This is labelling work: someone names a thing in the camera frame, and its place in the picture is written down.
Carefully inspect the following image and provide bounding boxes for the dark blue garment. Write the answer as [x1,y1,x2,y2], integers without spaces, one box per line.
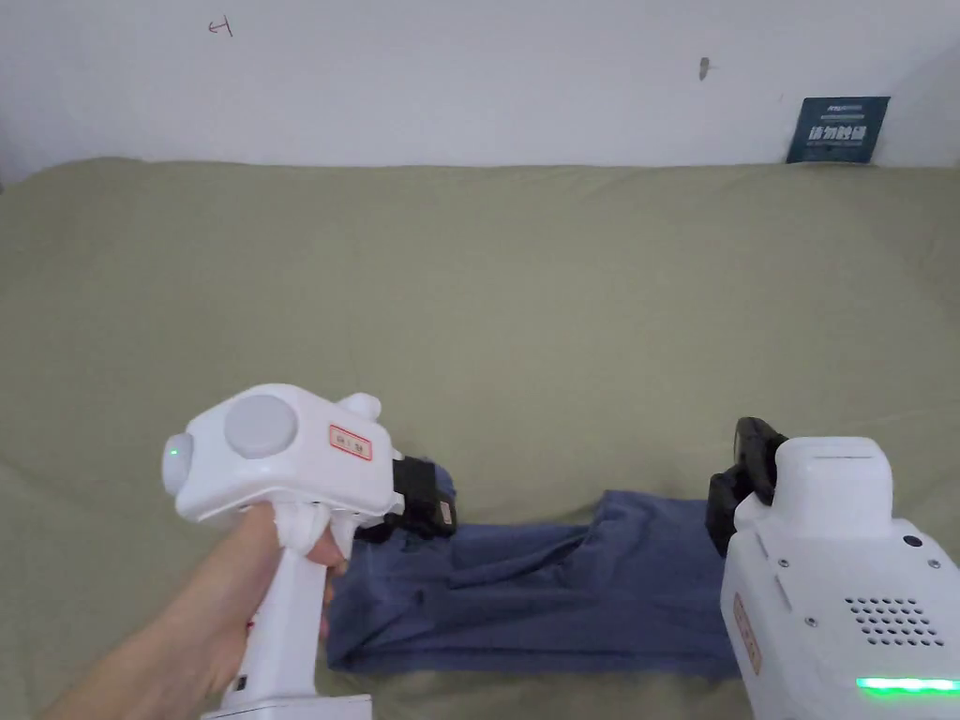
[323,463,753,683]

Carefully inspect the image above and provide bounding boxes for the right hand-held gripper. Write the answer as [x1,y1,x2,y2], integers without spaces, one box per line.
[706,416,960,720]

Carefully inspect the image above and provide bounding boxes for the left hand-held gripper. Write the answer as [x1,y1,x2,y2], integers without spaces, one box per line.
[160,383,459,720]

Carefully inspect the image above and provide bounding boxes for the bed with pale green sheet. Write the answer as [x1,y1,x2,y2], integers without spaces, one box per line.
[0,156,960,720]

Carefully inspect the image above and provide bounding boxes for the dark teal sign card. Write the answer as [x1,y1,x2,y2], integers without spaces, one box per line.
[785,96,893,166]

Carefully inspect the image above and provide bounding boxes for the person's left hand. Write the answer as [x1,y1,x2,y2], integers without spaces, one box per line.
[146,502,348,698]

